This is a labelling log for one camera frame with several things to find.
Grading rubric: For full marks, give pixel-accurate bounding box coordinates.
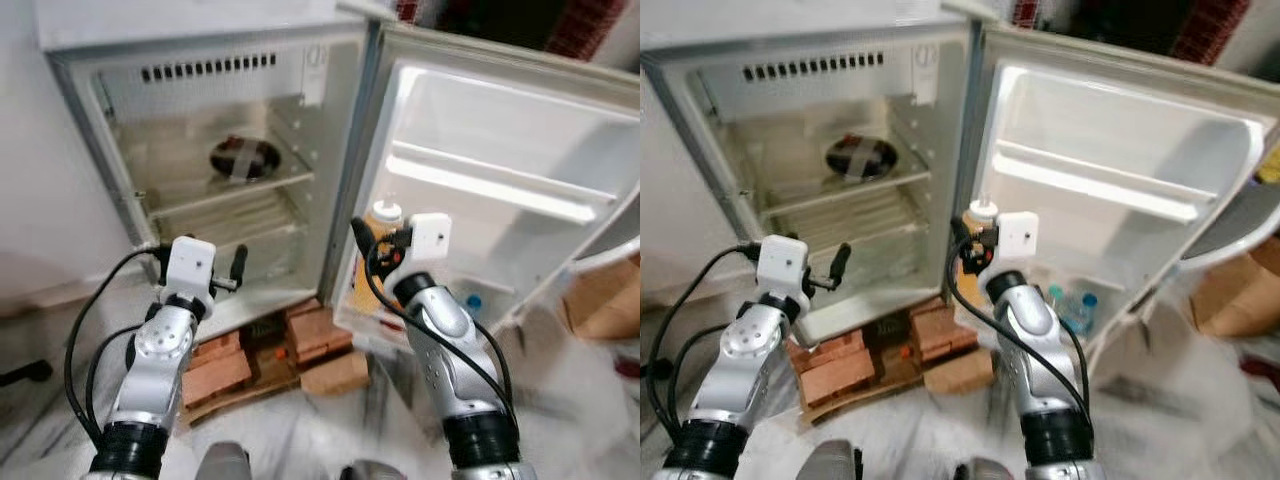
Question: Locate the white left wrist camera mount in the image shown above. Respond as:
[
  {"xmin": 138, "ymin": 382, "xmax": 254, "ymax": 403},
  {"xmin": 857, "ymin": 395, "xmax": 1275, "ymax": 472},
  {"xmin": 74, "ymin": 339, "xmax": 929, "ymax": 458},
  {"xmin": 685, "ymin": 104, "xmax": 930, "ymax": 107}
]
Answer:
[
  {"xmin": 756, "ymin": 234, "xmax": 810, "ymax": 303},
  {"xmin": 164, "ymin": 236, "xmax": 219, "ymax": 303}
]

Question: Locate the grey robot leg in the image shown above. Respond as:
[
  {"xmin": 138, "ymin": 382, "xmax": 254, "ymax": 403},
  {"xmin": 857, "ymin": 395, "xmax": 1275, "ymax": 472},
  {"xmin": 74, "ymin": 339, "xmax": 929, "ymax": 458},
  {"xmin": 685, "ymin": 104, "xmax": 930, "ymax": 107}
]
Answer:
[
  {"xmin": 800, "ymin": 440, "xmax": 864, "ymax": 480},
  {"xmin": 340, "ymin": 460, "xmax": 408, "ymax": 480},
  {"xmin": 195, "ymin": 442, "xmax": 253, "ymax": 480},
  {"xmin": 955, "ymin": 458, "xmax": 1023, "ymax": 480}
]

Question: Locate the ribbed white fridge shelf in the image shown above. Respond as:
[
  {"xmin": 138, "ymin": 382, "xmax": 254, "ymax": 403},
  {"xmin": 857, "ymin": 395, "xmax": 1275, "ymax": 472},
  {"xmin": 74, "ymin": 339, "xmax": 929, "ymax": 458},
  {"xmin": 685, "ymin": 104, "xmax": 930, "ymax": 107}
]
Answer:
[
  {"xmin": 160, "ymin": 185, "xmax": 323, "ymax": 301},
  {"xmin": 775, "ymin": 185, "xmax": 941, "ymax": 301}
]

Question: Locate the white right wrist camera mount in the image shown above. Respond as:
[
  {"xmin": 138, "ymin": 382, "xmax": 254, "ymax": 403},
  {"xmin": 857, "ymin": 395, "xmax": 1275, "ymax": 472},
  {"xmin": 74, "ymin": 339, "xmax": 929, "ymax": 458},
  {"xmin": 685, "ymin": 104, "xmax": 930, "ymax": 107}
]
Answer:
[
  {"xmin": 384, "ymin": 212, "xmax": 452, "ymax": 283},
  {"xmin": 988, "ymin": 211, "xmax": 1042, "ymax": 278}
]

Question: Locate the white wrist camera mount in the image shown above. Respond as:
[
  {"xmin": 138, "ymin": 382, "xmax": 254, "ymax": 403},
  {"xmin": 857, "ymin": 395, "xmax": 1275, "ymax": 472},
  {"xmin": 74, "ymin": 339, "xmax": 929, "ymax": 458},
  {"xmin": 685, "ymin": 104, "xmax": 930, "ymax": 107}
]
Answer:
[
  {"xmin": 164, "ymin": 236, "xmax": 219, "ymax": 303},
  {"xmin": 384, "ymin": 212, "xmax": 452, "ymax": 283},
  {"xmin": 756, "ymin": 234, "xmax": 810, "ymax": 303},
  {"xmin": 988, "ymin": 211, "xmax": 1042, "ymax": 278}
]

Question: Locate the orange sauce bottle white cap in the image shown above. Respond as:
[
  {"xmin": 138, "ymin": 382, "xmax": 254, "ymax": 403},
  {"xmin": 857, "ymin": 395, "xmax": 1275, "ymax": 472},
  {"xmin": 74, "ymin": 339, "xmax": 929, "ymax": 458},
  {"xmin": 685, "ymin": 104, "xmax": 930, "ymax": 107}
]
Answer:
[
  {"xmin": 958, "ymin": 195, "xmax": 1001, "ymax": 306},
  {"xmin": 352, "ymin": 198, "xmax": 407, "ymax": 313}
]

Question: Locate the grey robot right leg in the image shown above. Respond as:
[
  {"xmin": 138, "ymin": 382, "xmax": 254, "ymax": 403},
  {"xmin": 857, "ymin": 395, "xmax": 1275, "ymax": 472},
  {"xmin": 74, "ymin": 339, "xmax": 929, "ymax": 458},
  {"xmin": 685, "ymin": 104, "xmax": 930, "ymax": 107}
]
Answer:
[
  {"xmin": 340, "ymin": 460, "xmax": 408, "ymax": 480},
  {"xmin": 955, "ymin": 458, "xmax": 1023, "ymax": 480}
]

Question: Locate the black bowl with tape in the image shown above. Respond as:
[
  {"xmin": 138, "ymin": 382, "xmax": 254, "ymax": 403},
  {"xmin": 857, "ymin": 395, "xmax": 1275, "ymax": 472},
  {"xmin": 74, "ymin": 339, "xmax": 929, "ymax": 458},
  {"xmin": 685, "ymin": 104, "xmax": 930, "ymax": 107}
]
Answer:
[
  {"xmin": 208, "ymin": 135, "xmax": 282, "ymax": 183},
  {"xmin": 825, "ymin": 135, "xmax": 899, "ymax": 182}
]

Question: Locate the white fridge body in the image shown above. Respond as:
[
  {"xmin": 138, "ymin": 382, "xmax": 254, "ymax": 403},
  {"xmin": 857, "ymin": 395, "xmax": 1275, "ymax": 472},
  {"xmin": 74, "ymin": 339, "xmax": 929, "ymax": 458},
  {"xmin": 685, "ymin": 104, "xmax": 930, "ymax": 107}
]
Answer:
[
  {"xmin": 640, "ymin": 0, "xmax": 986, "ymax": 346},
  {"xmin": 35, "ymin": 0, "xmax": 389, "ymax": 343}
]

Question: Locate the grey robot left leg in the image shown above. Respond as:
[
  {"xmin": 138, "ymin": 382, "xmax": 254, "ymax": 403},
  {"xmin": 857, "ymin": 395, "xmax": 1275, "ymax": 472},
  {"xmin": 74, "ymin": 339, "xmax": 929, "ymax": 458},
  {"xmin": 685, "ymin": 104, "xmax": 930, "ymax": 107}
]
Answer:
[
  {"xmin": 800, "ymin": 440, "xmax": 864, "ymax": 480},
  {"xmin": 195, "ymin": 442, "xmax": 253, "ymax": 480}
]

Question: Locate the clear fridge shelf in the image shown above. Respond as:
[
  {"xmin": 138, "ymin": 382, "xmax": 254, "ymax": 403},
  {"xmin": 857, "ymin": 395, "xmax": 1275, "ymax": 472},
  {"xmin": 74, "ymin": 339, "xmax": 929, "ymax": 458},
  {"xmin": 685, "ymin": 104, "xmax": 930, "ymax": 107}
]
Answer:
[
  {"xmin": 118, "ymin": 110, "xmax": 317, "ymax": 218},
  {"xmin": 735, "ymin": 110, "xmax": 936, "ymax": 216}
]

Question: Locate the brown cardboard sheet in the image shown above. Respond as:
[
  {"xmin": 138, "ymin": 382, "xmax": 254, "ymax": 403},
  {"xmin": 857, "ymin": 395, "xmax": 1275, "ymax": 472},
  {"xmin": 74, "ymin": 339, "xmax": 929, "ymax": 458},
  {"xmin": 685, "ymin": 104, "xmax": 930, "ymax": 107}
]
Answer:
[
  {"xmin": 178, "ymin": 340, "xmax": 373, "ymax": 426},
  {"xmin": 795, "ymin": 345, "xmax": 996, "ymax": 426}
]

